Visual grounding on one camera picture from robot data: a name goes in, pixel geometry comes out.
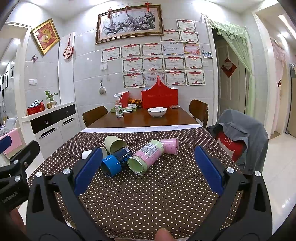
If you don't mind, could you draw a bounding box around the small potted plant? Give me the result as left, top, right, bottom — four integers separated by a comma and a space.
45, 90, 59, 109

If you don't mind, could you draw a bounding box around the clear plastic bottle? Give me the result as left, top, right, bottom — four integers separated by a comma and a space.
115, 99, 123, 118

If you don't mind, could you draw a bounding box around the wooden chair right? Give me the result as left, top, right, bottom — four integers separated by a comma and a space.
189, 99, 209, 128

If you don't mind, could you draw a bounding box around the red gift box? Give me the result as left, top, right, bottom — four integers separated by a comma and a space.
142, 76, 178, 109

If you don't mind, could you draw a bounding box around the pink green labelled cup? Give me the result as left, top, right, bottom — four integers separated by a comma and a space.
127, 140, 164, 175

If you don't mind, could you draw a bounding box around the pale green cup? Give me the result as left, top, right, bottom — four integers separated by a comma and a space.
104, 136, 127, 154

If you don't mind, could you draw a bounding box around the red box on sideboard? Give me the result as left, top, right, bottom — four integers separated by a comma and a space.
27, 100, 45, 115

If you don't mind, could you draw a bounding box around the white black sideboard cabinet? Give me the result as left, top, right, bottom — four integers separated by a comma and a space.
19, 102, 81, 160

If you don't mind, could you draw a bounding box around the gold framed red picture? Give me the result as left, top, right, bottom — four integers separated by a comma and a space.
31, 18, 60, 56

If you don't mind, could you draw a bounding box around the round red wall ornament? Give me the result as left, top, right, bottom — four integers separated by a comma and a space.
63, 34, 74, 59

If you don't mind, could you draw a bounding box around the grey jacket on chair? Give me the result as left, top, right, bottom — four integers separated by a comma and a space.
206, 109, 269, 174

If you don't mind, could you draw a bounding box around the white ceramic bowl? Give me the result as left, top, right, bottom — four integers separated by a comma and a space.
147, 108, 167, 118

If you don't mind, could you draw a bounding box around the white door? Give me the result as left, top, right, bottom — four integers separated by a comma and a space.
215, 40, 247, 115

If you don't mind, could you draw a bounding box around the framed plum blossom painting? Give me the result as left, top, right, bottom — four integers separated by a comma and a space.
95, 2, 164, 44

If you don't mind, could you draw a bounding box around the green door curtain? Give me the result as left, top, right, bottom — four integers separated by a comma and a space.
208, 19, 255, 117

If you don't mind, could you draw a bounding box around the brown polka dot tablecloth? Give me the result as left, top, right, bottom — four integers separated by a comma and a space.
28, 126, 243, 240

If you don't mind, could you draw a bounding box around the pink cup with writing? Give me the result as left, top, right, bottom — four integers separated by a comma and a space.
160, 138, 179, 155

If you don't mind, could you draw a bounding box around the wooden chair left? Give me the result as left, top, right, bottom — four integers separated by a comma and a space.
82, 106, 108, 127

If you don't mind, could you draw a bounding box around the red paper bag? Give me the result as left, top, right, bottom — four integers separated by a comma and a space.
119, 91, 130, 108

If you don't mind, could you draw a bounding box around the red cat cushion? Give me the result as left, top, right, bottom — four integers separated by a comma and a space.
216, 131, 246, 162

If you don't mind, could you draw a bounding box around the blue cup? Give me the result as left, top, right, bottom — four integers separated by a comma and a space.
100, 147, 133, 177

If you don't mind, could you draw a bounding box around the wooden chair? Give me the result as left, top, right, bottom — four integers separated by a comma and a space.
82, 106, 108, 127
189, 99, 209, 128

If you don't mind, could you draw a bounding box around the operator thumb tip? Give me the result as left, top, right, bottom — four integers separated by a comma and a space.
154, 228, 176, 241

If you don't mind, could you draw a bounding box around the red diamond door decoration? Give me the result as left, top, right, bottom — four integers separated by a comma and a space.
221, 57, 237, 78

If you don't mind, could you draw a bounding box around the white cup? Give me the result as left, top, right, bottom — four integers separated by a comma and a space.
81, 147, 107, 159

